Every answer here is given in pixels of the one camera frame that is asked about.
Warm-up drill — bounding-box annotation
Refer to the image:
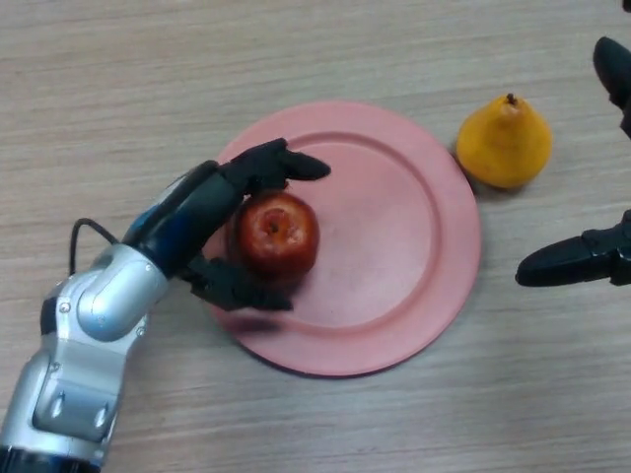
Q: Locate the yellow pear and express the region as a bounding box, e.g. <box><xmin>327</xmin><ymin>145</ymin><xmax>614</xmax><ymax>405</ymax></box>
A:
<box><xmin>456</xmin><ymin>93</ymin><xmax>553</xmax><ymax>190</ymax></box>

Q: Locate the red apple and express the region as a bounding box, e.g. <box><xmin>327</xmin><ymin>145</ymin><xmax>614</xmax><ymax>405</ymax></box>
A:
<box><xmin>237</xmin><ymin>192</ymin><xmax>320</xmax><ymax>277</ymax></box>

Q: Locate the pink round plate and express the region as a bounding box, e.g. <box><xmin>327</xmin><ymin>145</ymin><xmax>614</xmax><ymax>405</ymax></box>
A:
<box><xmin>210</xmin><ymin>101</ymin><xmax>482</xmax><ymax>378</ymax></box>

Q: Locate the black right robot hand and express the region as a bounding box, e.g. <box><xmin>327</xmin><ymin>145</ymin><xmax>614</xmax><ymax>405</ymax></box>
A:
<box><xmin>515</xmin><ymin>35</ymin><xmax>631</xmax><ymax>289</ymax></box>

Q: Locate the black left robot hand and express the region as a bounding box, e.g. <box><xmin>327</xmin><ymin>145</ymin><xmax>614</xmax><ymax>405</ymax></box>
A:
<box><xmin>121</xmin><ymin>138</ymin><xmax>332</xmax><ymax>313</ymax></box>

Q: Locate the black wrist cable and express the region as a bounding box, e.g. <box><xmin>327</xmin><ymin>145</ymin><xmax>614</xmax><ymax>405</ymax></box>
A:
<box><xmin>68</xmin><ymin>218</ymin><xmax>120</xmax><ymax>275</ymax></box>

